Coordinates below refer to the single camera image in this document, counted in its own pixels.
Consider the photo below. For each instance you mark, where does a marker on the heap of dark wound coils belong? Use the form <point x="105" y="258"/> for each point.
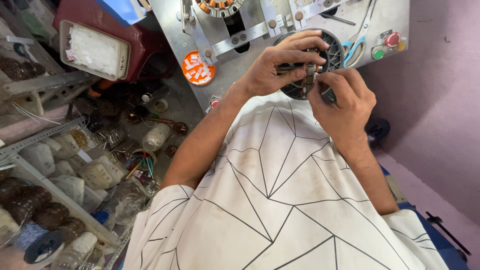
<point x="20" y="69"/>

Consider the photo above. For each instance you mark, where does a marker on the small dark hand tool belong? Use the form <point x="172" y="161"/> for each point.
<point x="330" y="96"/>

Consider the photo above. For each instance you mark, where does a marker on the orange and black tool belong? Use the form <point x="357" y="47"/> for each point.
<point x="99" y="88"/>

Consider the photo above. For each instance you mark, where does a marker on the black round slotted plastic tray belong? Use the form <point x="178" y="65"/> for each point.
<point x="335" y="56"/>

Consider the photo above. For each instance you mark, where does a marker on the metal rack with bagged parts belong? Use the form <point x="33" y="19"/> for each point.
<point x="56" y="187"/>

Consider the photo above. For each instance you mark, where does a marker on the copper wound stator on machine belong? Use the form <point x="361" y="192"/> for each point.
<point x="219" y="6"/>

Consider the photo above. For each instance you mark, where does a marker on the blue seat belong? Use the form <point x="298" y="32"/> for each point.
<point x="442" y="240"/>

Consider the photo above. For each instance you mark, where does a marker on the black spool with blue thread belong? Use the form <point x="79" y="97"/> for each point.
<point x="41" y="243"/>

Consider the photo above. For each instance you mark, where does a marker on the small motor stator core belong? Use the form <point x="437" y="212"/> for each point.
<point x="310" y="70"/>

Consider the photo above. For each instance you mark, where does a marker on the blue plastic sheet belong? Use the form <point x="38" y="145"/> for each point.
<point x="122" y="9"/>

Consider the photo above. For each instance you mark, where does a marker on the grey metal winding machine table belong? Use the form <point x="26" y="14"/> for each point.
<point x="240" y="63"/>

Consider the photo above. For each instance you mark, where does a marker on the white plastic bottle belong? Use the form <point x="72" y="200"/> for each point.
<point x="155" y="137"/>

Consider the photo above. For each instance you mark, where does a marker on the grey metal angle frame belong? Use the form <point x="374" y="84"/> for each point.
<point x="48" y="84"/>

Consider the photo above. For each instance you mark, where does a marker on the beige tape roll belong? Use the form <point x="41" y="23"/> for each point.
<point x="161" y="105"/>

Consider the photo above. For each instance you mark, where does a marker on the clear plastic bottle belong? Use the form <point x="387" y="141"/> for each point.
<point x="75" y="251"/>

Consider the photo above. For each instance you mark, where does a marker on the green push button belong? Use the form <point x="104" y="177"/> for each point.
<point x="378" y="54"/>

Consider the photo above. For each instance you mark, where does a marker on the maroon plastic stool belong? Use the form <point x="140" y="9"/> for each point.
<point x="150" y="41"/>

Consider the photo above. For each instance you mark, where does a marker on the small red knob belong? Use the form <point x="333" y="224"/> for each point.
<point x="214" y="103"/>

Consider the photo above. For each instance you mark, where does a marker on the person's right hand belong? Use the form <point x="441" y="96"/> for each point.
<point x="347" y="105"/>

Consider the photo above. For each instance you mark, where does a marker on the red stop push button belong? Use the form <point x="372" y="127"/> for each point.
<point x="392" y="39"/>

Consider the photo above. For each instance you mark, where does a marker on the black metal lever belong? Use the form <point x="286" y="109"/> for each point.
<point x="448" y="232"/>

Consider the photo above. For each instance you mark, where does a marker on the white shirt with black lines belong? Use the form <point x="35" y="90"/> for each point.
<point x="285" y="195"/>

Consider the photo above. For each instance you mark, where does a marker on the yellow push button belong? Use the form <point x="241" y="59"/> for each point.
<point x="401" y="45"/>

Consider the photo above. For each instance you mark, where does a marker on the black metal rod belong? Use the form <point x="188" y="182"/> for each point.
<point x="337" y="18"/>

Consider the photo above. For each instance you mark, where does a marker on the black round wheel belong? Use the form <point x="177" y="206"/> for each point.
<point x="377" y="129"/>

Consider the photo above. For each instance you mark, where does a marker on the beige tray with paper slips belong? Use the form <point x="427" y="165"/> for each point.
<point x="93" y="50"/>

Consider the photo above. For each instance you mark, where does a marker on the person's left hand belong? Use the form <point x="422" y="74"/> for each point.
<point x="270" y="71"/>

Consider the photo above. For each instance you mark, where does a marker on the orange lid with paper slips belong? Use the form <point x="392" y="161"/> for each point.
<point x="198" y="68"/>

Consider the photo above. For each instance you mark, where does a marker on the small copper wound coil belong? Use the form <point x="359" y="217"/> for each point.
<point x="171" y="151"/>
<point x="180" y="129"/>
<point x="132" y="117"/>

